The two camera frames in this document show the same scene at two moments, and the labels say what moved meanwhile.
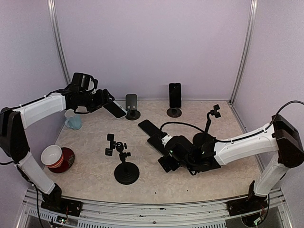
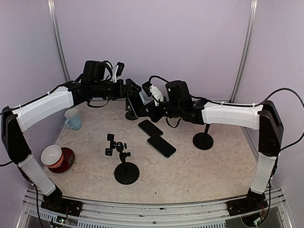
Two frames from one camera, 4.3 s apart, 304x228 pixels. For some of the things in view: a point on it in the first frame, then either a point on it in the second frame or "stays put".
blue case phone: [115, 109] → [138, 105]
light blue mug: [72, 120] stays put
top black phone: [149, 128] stays put
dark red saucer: [68, 161] stays put
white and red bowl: [52, 156] stays put
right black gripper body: [188, 166] → [174, 108]
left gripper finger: [107, 97] → [132, 89]
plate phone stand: [131, 107] stays put
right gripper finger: [168, 163] → [144, 111]
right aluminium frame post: [247, 53] stays put
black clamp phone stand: [125, 173] stays put
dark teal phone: [156, 141] stays put
